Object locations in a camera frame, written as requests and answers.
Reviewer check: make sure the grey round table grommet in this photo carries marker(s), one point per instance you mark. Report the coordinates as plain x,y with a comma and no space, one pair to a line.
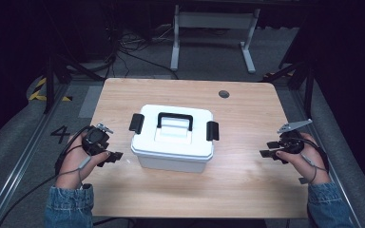
224,94

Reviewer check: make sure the person's left hand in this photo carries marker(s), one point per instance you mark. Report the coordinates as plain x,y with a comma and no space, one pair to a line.
72,161

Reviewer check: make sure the aluminium floor rail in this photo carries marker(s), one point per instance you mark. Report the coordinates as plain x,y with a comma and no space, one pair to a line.
336,177
19,164

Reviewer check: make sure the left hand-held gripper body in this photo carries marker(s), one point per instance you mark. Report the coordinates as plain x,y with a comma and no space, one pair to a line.
95,141

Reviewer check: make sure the yellow black floor tape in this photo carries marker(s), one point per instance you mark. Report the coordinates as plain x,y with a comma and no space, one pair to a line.
38,93

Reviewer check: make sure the person's right hand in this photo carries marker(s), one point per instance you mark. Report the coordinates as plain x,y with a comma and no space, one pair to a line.
309,164

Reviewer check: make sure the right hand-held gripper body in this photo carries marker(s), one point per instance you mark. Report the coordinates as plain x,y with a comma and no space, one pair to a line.
292,142

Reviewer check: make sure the black metal stand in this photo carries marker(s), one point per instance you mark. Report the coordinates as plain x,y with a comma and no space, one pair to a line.
49,82
308,85

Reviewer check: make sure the white metal desk frame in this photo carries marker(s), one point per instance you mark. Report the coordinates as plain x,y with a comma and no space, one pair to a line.
215,19

